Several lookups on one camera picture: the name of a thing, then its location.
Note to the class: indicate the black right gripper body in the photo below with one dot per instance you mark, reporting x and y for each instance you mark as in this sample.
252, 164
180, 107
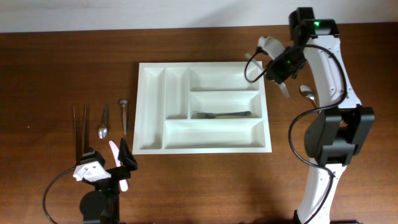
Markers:
287, 61

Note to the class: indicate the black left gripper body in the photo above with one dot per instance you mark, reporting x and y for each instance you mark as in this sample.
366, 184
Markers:
111, 185

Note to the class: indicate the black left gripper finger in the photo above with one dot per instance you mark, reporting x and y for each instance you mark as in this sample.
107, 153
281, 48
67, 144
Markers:
93, 156
125, 156

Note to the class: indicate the small steel fork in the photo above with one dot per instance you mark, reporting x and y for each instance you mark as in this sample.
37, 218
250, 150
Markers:
282, 86

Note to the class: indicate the steel tablespoon long handle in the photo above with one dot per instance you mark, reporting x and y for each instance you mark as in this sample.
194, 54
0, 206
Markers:
307, 92

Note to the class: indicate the large steel fork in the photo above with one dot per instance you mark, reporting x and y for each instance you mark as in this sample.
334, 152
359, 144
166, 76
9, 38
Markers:
203, 115

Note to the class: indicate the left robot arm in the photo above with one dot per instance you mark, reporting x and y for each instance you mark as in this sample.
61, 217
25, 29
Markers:
102, 204

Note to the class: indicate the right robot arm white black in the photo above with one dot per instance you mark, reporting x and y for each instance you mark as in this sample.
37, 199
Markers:
341, 125

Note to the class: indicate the white plastic knife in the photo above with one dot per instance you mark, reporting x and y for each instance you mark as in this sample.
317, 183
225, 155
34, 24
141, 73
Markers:
115, 150

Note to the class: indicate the small steel spoon left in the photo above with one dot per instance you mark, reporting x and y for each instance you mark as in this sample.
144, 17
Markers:
103, 129

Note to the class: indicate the right steel knife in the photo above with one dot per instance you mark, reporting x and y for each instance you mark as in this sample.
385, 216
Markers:
85, 128

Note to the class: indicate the small steel measuring spoon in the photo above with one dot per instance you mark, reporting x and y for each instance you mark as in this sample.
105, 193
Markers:
124, 104

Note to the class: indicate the white plastic cutlery tray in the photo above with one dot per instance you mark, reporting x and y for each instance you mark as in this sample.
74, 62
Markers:
169, 94

